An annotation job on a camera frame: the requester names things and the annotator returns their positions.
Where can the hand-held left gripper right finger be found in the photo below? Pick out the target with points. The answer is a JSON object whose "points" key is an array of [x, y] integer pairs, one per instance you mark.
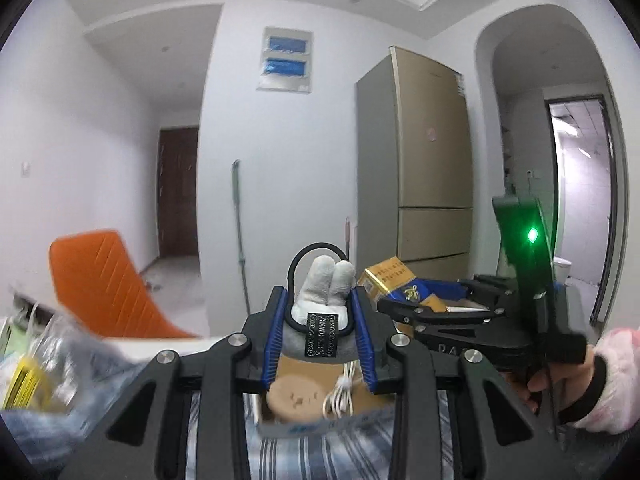
{"points": [[361, 340]]}

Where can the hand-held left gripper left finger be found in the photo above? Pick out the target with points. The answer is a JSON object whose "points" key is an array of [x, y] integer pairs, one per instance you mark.
{"points": [[274, 340]]}

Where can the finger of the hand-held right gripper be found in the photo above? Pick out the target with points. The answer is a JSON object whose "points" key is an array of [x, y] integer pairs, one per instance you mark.
{"points": [[430, 316], [480, 287]]}

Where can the gold cigarette pack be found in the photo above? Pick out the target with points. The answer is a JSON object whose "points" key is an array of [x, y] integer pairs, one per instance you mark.
{"points": [[390, 275]]}

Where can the cardboard box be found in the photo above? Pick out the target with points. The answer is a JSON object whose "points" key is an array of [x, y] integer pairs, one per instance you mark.
{"points": [[350, 407]]}

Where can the person's right forearm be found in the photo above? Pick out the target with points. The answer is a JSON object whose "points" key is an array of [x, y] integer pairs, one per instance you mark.
{"points": [[615, 380]]}

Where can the person's right hand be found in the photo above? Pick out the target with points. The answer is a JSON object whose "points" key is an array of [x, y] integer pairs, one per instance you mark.
{"points": [[537, 385]]}

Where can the white toilet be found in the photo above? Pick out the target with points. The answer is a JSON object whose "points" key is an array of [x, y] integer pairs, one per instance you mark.
{"points": [[562, 270]]}

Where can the round cork coaster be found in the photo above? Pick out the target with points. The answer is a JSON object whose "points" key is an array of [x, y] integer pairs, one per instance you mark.
{"points": [[295, 395]]}

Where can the blue plaid cloth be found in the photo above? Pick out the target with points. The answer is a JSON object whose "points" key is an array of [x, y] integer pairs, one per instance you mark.
{"points": [[320, 455]]}

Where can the gold refrigerator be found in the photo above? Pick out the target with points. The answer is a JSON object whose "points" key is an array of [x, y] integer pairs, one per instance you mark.
{"points": [[425, 160]]}

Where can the orange chair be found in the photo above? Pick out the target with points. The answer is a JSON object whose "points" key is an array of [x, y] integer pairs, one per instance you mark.
{"points": [[110, 285]]}

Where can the dark brown door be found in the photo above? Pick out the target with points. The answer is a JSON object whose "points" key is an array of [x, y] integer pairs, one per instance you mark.
{"points": [[177, 190]]}

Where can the yellow packet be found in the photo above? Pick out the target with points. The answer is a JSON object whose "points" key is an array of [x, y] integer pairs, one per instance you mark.
{"points": [[25, 385]]}

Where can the grey electrical panel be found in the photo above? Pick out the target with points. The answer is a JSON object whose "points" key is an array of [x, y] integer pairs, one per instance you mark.
{"points": [[285, 60]]}

